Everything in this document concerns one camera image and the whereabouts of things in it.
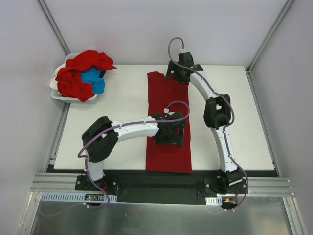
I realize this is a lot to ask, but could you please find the dark red t shirt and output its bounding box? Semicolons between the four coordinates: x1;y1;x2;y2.
146;71;192;174

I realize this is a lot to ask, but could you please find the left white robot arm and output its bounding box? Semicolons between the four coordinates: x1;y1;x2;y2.
78;111;187;190

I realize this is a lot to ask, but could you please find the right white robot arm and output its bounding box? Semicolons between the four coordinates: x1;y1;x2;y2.
165;52;244;194

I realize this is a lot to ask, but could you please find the blue t shirt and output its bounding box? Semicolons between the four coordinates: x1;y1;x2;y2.
81;68;106;94

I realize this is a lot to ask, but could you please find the bright red t shirt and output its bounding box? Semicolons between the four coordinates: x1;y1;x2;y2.
56;50;115;102

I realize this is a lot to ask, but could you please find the white t shirt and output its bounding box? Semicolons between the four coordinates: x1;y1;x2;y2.
49;63;66;90

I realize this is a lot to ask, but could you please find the grey laundry basket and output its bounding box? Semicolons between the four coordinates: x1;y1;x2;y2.
50;53;98;104

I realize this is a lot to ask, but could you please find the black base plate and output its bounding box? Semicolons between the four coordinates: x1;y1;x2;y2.
75;170;246;205

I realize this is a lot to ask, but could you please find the right grey cable duct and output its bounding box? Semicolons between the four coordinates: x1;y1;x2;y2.
205;196;223;206

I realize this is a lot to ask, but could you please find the grey cable duct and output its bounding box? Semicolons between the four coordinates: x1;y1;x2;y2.
41;192;117;203
205;196;223;206

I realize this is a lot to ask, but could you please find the aluminium rail frame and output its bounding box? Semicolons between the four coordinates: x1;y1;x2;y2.
30;173;296;197

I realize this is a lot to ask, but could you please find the left grey cable duct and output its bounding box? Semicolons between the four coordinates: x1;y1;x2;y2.
41;192;117;203

